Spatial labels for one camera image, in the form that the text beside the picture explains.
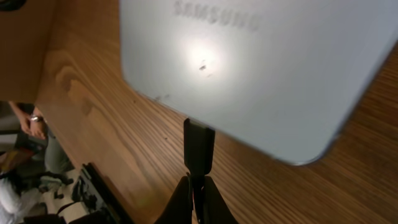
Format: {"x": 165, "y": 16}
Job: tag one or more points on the person in background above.
{"x": 36, "y": 162}

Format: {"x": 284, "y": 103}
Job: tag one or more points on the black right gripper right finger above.
{"x": 215, "y": 209}

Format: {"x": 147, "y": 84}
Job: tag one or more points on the Galaxy S25 smartphone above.
{"x": 282, "y": 76}

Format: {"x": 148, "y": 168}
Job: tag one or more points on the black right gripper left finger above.
{"x": 179, "y": 208}

